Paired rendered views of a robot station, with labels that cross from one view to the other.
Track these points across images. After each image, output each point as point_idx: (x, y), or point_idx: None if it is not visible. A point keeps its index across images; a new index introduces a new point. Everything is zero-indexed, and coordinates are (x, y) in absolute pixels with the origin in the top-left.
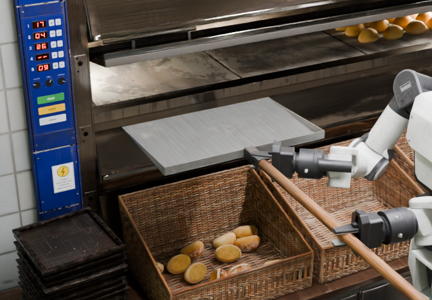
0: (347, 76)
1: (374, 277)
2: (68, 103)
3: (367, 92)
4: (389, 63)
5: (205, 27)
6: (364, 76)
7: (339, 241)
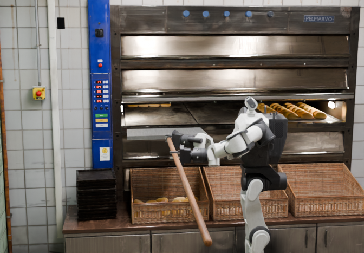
0: None
1: (242, 223)
2: (109, 118)
3: None
4: None
5: (176, 94)
6: None
7: (172, 157)
